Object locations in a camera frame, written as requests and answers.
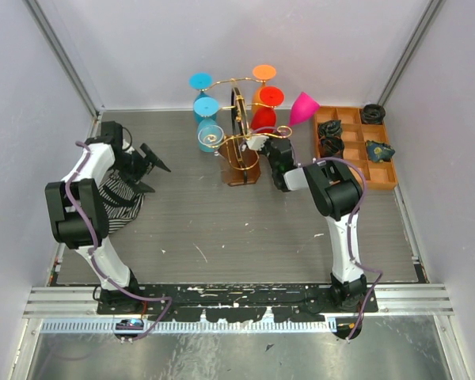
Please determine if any clear glass wine glass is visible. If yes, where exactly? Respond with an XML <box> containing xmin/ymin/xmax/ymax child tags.
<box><xmin>196</xmin><ymin>124</ymin><xmax>225</xmax><ymax>154</ymax></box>

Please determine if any blue yellow patterned fabric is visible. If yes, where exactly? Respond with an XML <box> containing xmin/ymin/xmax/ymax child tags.
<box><xmin>366</xmin><ymin>140</ymin><xmax>396</xmax><ymax>163</ymax></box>

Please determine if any light blue rear wine glass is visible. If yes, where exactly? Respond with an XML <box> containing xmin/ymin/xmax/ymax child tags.
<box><xmin>189</xmin><ymin>72</ymin><xmax>213</xmax><ymax>103</ymax></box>

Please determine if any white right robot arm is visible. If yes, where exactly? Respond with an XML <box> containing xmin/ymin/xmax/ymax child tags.
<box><xmin>260</xmin><ymin>138</ymin><xmax>367</xmax><ymax>312</ymax></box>

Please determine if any light blue front wine glass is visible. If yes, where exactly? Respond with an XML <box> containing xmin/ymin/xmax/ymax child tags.
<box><xmin>193</xmin><ymin>97</ymin><xmax>219</xmax><ymax>142</ymax></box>

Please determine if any magenta plastic wine glass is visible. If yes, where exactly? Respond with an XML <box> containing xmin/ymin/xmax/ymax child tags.
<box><xmin>288</xmin><ymin>92</ymin><xmax>320</xmax><ymax>127</ymax></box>

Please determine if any white cable duct strip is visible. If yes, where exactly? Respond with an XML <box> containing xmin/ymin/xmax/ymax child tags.
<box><xmin>40</xmin><ymin>317</ymin><xmax>336</xmax><ymax>334</ymax></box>

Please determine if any aluminium front rail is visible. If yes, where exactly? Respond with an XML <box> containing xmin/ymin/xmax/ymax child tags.
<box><xmin>24</xmin><ymin>283</ymin><xmax>454</xmax><ymax>317</ymax></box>

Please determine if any black ring rolled fabric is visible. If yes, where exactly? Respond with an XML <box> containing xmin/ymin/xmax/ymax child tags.
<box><xmin>360</xmin><ymin>104</ymin><xmax>386</xmax><ymax>125</ymax></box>

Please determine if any black white striped bag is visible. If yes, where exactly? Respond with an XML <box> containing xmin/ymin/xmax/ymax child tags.
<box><xmin>99</xmin><ymin>173</ymin><xmax>145</xmax><ymax>234</ymax></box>

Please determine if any black rolled fabric item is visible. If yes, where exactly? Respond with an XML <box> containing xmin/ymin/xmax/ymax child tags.
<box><xmin>317</xmin><ymin>120</ymin><xmax>343</xmax><ymax>139</ymax></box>

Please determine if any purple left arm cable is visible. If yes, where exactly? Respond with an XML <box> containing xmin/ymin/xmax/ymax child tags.
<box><xmin>74</xmin><ymin>140</ymin><xmax>173</xmax><ymax>344</ymax></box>

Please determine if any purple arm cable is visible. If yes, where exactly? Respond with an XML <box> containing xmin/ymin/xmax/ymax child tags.
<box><xmin>276</xmin><ymin>126</ymin><xmax>384</xmax><ymax>341</ymax></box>
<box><xmin>74</xmin><ymin>140</ymin><xmax>173</xmax><ymax>344</ymax></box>

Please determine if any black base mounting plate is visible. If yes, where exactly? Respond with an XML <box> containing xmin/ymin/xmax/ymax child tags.
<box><xmin>92</xmin><ymin>283</ymin><xmax>363</xmax><ymax>323</ymax></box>

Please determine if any gold wire wine glass rack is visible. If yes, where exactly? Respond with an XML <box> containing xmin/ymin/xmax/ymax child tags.
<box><xmin>206</xmin><ymin>76</ymin><xmax>292</xmax><ymax>187</ymax></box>

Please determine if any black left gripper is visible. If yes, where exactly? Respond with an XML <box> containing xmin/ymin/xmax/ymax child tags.
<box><xmin>112</xmin><ymin>143</ymin><xmax>169</xmax><ymax>193</ymax></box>

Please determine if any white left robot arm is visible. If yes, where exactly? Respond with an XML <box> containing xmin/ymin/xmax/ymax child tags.
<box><xmin>44</xmin><ymin>121</ymin><xmax>169</xmax><ymax>314</ymax></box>

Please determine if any red plastic wine glass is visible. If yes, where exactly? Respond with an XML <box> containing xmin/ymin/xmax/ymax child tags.
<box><xmin>250</xmin><ymin>85</ymin><xmax>284</xmax><ymax>133</ymax></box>

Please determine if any orange plastic wine glass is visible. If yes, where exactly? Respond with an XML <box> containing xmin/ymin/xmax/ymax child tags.
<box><xmin>252</xmin><ymin>64</ymin><xmax>276</xmax><ymax>115</ymax></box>

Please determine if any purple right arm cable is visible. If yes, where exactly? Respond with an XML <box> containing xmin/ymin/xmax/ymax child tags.
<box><xmin>276</xmin><ymin>126</ymin><xmax>384</xmax><ymax>341</ymax></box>

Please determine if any wooden compartment tray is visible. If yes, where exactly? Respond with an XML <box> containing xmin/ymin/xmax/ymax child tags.
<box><xmin>313</xmin><ymin>105</ymin><xmax>397</xmax><ymax>191</ymax></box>

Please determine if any light blue wine glass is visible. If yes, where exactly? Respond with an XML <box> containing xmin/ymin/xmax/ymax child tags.
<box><xmin>193</xmin><ymin>97</ymin><xmax>219</xmax><ymax>142</ymax></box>
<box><xmin>189</xmin><ymin>72</ymin><xmax>213</xmax><ymax>103</ymax></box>

